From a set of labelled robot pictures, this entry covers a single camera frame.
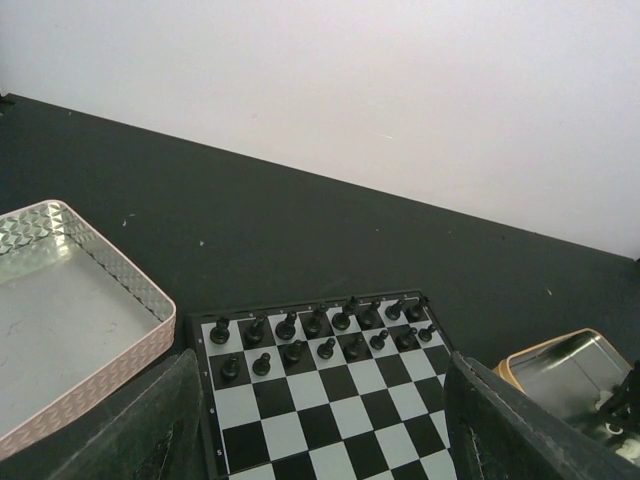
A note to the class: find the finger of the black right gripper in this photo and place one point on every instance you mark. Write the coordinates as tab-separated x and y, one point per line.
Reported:
624	403

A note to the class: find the black white chessboard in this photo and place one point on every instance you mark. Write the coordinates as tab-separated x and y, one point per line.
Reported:
343	388

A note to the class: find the gold metal tin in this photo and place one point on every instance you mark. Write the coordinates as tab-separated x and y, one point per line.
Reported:
571	377

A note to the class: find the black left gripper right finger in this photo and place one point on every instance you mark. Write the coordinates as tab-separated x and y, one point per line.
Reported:
496	432

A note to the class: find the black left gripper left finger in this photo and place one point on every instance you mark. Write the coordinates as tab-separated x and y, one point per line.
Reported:
151	437

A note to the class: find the pink metal tin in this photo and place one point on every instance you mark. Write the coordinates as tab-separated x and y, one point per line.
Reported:
78	321

